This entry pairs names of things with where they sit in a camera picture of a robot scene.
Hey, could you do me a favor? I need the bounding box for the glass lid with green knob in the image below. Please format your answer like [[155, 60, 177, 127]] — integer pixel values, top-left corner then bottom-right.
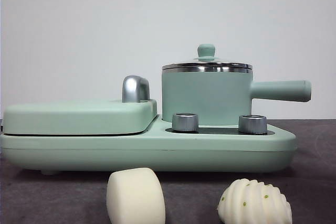
[[161, 44, 254, 70]]

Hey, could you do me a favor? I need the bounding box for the smooth white steamed bun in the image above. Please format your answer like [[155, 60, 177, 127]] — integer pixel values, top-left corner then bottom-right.
[[106, 167, 166, 224]]

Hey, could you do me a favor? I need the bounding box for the twisted white scallion bun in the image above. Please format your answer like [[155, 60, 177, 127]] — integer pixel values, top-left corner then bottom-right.
[[217, 178, 293, 224]]

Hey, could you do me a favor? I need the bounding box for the silver control knob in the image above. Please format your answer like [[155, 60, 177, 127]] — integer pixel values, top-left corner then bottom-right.
[[171, 112, 200, 132], [238, 114, 269, 134]]

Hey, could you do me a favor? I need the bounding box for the pale green breakfast machine base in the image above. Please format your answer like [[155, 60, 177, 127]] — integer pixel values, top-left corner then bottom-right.
[[0, 115, 298, 176]]

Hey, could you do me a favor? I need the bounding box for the pale green griddle lid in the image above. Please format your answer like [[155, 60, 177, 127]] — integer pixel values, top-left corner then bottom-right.
[[2, 99, 159, 136]]

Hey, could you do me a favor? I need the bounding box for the pale green handled pot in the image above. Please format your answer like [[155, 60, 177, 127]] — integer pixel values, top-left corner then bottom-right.
[[161, 66, 312, 126]]

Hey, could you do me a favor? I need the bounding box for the silver griddle lid handle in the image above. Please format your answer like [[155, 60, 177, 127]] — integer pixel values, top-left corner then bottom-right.
[[121, 75, 151, 103]]

